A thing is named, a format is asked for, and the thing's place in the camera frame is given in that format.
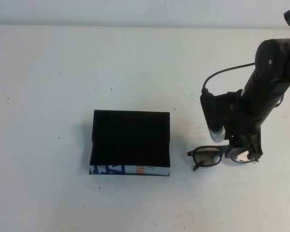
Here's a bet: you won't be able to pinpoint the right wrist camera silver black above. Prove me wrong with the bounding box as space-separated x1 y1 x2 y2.
199 93 227 143

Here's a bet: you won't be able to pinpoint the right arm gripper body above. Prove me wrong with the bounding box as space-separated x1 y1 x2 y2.
227 94 283 148

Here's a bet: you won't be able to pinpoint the black framed glasses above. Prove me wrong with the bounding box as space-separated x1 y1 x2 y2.
187 145 259 172

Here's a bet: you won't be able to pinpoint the black box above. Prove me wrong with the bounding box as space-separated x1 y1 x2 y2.
89 109 171 176

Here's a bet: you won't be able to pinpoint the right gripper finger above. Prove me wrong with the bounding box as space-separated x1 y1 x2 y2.
225 142 246 159
241 132 264 162

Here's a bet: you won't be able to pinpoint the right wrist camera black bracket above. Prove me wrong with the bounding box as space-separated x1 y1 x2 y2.
217 88 243 116

